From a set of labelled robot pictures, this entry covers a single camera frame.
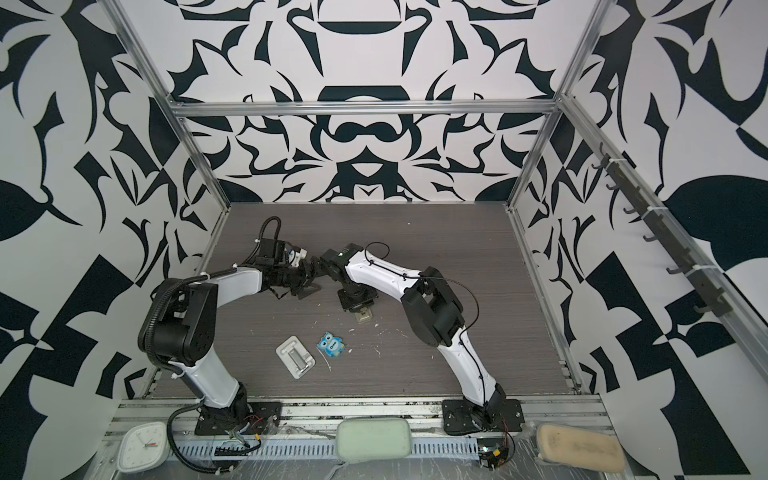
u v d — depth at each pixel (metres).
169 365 0.49
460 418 0.74
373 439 0.70
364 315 0.90
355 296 0.78
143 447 0.67
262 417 0.73
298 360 0.81
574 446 0.67
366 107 0.91
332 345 0.85
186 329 0.48
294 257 0.83
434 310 0.54
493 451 0.71
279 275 0.79
